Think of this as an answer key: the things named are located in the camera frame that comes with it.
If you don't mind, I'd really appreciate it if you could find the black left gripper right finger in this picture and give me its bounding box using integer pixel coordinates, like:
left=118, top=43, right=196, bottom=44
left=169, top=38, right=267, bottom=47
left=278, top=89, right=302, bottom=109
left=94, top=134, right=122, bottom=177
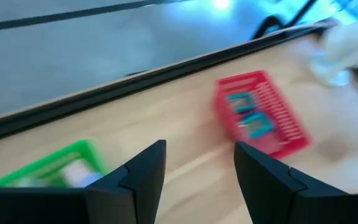
left=233, top=141, right=358, bottom=224

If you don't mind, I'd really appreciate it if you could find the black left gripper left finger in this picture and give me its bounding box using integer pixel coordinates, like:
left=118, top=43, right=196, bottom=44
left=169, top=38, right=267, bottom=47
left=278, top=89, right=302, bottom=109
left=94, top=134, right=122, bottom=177
left=0, top=139, right=168, bottom=224

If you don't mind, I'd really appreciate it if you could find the pink charger cube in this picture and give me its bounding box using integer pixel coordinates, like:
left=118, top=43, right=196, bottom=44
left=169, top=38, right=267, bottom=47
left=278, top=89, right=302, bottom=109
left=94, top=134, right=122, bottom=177
left=62, top=157, right=101, bottom=188

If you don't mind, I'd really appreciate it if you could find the teal digital thermometer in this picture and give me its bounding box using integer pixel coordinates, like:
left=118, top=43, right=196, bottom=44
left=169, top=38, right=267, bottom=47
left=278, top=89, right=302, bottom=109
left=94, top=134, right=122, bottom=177
left=239, top=111, right=276, bottom=140

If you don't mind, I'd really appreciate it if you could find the green plastic basket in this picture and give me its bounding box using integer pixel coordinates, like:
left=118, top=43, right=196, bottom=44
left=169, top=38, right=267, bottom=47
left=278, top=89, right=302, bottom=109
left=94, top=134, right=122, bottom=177
left=0, top=139, right=110, bottom=189

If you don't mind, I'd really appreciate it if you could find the red plastic basket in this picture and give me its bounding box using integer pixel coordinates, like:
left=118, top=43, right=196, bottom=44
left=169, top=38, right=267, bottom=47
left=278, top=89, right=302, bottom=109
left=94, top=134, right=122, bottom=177
left=213, top=70, right=312, bottom=160

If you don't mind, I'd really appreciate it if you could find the black aluminium table frame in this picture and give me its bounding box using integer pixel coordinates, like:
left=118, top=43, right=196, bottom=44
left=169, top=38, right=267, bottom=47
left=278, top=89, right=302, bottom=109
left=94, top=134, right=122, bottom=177
left=0, top=18, right=358, bottom=146

